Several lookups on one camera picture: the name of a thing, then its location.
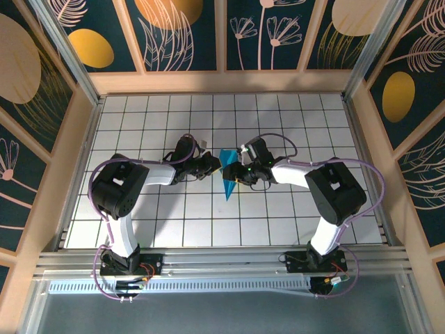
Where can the blue square paper sheet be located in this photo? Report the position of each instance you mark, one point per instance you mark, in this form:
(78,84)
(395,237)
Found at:
(229,156)

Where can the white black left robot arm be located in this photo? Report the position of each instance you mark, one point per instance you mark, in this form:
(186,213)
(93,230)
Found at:
(158,175)

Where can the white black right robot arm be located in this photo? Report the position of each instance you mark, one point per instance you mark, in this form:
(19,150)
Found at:
(292,175)

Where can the aluminium mounting rail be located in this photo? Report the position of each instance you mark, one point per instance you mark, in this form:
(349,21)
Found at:
(222,261)

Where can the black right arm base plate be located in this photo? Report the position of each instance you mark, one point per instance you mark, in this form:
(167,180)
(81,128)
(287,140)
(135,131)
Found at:
(295,264)

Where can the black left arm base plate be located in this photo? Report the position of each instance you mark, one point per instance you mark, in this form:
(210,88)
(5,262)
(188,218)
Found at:
(153,262)

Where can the aluminium table side rail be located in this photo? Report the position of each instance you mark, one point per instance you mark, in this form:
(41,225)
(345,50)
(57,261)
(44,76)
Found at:
(87,139)
(359,139)

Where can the aluminium frame post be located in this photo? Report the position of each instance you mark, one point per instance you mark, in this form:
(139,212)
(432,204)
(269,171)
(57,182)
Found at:
(370,52)
(69,52)

